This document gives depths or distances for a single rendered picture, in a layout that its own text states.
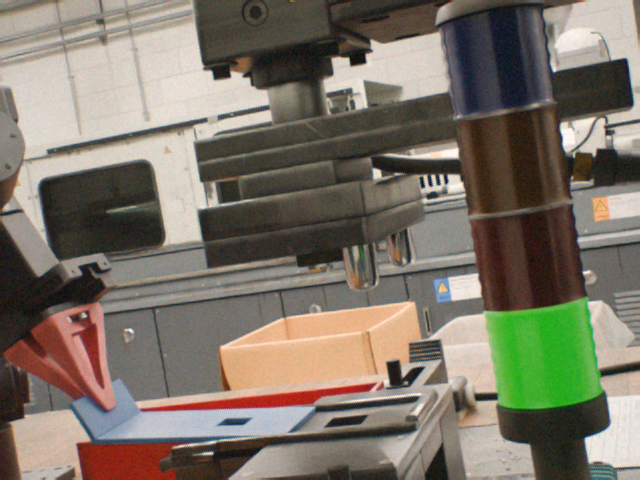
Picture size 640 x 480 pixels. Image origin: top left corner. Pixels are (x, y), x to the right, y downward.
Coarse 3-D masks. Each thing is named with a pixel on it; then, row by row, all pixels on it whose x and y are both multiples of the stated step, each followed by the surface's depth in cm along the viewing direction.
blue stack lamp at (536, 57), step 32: (448, 32) 36; (480, 32) 35; (512, 32) 35; (544, 32) 36; (448, 64) 36; (480, 64) 35; (512, 64) 35; (544, 64) 35; (480, 96) 35; (512, 96) 35; (544, 96) 35
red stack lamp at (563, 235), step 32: (480, 224) 36; (512, 224) 35; (544, 224) 35; (480, 256) 36; (512, 256) 35; (544, 256) 35; (576, 256) 36; (480, 288) 37; (512, 288) 35; (544, 288) 35; (576, 288) 36
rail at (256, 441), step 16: (304, 432) 64; (320, 432) 64; (336, 432) 63; (352, 432) 63; (368, 432) 63; (384, 432) 62; (224, 448) 65; (240, 448) 65; (224, 464) 66; (240, 464) 65
